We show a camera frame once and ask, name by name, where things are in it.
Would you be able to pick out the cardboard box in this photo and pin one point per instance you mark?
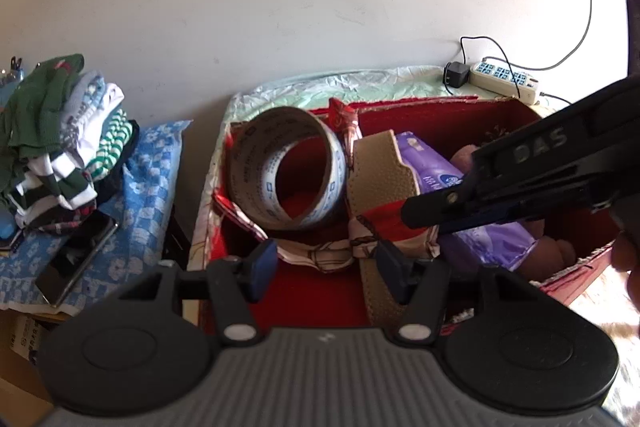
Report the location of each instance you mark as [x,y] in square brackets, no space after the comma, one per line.
[24,399]

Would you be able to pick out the printed packing tape roll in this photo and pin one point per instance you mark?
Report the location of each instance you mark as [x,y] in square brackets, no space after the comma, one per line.
[287,170]

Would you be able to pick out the person right hand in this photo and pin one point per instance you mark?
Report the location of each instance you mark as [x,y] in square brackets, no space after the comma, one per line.
[625,258]

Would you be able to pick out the black power adapter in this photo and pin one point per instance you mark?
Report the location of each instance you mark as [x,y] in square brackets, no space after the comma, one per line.
[455,75]

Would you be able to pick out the white blue power strip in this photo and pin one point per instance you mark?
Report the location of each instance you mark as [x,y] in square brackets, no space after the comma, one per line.
[498,78]

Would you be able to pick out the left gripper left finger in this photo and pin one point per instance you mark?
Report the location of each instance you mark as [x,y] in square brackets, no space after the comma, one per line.
[233,284]

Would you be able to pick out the purple tissue pack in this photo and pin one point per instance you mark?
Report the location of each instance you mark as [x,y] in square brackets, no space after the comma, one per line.
[465,206]

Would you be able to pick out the red storage box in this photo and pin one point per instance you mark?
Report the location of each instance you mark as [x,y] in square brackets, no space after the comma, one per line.
[352,196]

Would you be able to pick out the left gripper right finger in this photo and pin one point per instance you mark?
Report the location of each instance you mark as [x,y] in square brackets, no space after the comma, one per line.
[420,286]

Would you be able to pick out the blue white checkered cloth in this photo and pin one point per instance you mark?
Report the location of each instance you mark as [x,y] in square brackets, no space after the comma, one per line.
[141,206]

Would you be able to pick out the green cartoon table cloth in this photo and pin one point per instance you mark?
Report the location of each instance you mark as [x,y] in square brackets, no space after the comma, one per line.
[402,85]

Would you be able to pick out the pile of folded clothes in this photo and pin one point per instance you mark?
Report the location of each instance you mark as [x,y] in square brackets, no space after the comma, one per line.
[64,138]

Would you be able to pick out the brown plush toy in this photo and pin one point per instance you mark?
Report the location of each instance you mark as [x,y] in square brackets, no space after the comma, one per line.
[518,248]

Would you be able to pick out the black smartphone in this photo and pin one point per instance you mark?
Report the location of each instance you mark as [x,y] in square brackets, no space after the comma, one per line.
[64,269]

